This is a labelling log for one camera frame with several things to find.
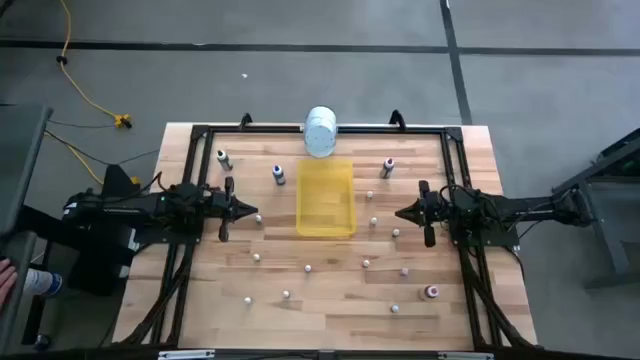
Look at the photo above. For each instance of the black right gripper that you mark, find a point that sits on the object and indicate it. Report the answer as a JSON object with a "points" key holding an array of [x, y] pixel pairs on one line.
{"points": [[432, 210]]}

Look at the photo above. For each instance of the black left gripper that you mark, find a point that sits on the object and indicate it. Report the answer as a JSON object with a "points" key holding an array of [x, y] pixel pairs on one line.
{"points": [[222, 207]]}

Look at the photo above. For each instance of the small green dropper bottle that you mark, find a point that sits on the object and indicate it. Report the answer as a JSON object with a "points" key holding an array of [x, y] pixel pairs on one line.
{"points": [[373, 220]]}

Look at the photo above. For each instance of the tall bottle with blue tip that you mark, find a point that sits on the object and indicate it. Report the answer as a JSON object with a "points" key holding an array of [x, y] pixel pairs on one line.
{"points": [[278, 175]]}

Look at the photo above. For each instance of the tall bottle with purple tip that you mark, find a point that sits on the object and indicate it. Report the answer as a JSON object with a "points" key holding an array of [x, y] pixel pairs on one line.
{"points": [[386, 169]]}

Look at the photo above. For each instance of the tall bottle with black tip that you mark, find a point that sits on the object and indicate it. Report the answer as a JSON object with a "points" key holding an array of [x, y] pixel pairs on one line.
{"points": [[224, 159]]}

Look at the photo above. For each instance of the tall bottle with red tip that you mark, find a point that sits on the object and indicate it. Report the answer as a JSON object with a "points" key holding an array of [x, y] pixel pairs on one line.
{"points": [[431, 292]]}

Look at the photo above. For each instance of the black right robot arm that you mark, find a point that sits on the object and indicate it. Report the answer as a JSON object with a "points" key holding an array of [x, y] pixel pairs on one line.
{"points": [[525, 207]]}

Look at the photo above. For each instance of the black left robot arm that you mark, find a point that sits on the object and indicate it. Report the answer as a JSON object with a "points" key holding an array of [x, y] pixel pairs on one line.
{"points": [[125, 205]]}

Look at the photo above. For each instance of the yellow translucent plastic bin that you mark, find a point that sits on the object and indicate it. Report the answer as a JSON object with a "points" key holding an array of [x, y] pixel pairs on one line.
{"points": [[325, 200]]}

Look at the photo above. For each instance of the white perforated cylinder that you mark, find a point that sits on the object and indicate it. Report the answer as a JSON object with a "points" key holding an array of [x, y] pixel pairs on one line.
{"points": [[320, 132]]}

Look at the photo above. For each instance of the black stand beside table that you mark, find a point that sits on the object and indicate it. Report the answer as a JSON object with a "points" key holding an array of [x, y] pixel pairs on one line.
{"points": [[95, 270]]}

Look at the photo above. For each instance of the black metal stand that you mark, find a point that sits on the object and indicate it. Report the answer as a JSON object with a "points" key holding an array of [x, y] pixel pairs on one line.
{"points": [[611, 240]]}

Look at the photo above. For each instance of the white cylinder with blue end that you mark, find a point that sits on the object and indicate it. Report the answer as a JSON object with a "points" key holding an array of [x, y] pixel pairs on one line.
{"points": [[42, 282]]}

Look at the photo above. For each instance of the grey desk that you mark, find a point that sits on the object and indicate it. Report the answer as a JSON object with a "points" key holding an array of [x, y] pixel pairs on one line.
{"points": [[20, 150]]}

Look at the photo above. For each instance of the black caster wheel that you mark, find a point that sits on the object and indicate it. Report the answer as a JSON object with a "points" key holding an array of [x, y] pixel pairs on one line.
{"points": [[42, 342]]}

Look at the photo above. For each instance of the person's hand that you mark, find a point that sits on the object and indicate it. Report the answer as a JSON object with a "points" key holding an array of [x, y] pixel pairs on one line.
{"points": [[5, 280]]}

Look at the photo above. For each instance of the black frame clamp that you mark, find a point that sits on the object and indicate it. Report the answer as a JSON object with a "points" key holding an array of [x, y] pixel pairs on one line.
{"points": [[397, 120], [245, 121]]}

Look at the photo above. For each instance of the silver metal bracket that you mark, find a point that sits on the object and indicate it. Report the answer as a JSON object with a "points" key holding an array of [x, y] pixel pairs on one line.
{"points": [[186, 355], [465, 356]]}

